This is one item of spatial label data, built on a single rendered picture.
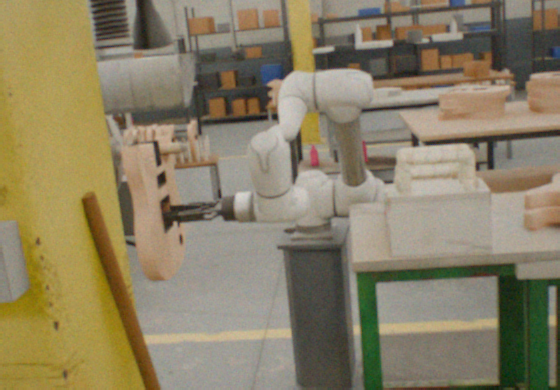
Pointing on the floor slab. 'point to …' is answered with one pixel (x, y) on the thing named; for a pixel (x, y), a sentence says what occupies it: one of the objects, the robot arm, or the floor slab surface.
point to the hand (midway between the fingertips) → (168, 213)
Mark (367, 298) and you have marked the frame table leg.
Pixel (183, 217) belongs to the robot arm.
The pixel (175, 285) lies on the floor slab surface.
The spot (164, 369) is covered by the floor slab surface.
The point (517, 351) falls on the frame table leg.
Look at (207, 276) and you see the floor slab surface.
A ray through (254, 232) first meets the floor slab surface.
